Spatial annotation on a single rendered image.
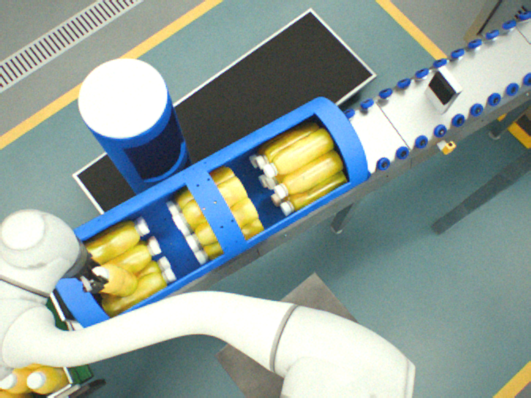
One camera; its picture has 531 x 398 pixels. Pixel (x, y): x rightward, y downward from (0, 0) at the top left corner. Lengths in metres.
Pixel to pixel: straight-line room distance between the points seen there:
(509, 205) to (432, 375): 0.93
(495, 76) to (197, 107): 1.39
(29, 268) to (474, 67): 1.59
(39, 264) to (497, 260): 2.29
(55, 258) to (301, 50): 2.13
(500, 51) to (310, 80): 1.03
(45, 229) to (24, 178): 2.03
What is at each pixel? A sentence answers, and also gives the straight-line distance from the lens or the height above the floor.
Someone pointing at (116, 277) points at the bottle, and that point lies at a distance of 1.37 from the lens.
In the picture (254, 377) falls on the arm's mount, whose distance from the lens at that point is 1.54.
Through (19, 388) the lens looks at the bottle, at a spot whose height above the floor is 1.06.
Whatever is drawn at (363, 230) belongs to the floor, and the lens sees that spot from 2.68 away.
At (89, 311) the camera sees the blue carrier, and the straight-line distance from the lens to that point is 1.43.
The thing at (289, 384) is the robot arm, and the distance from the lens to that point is 0.73.
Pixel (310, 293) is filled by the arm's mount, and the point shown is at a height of 1.01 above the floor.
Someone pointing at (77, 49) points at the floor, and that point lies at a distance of 3.19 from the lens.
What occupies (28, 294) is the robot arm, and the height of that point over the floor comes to 1.67.
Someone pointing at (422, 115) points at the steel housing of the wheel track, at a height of 0.93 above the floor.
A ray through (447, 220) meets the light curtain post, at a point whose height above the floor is 0.19.
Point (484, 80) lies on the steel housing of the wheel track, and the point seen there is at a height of 0.93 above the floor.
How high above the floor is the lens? 2.56
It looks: 73 degrees down
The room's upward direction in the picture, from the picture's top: 3 degrees clockwise
